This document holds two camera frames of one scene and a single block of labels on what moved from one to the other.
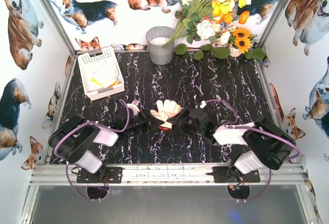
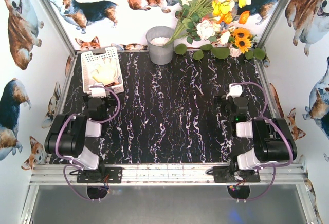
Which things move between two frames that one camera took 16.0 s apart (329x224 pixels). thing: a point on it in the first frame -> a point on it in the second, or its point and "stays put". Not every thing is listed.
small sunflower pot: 240,40 stays put
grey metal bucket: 159,53 stays put
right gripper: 183,120 -> 219,99
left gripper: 148,122 -> 86,98
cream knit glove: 166,109 -> 106,72
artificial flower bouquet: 211,5 stays put
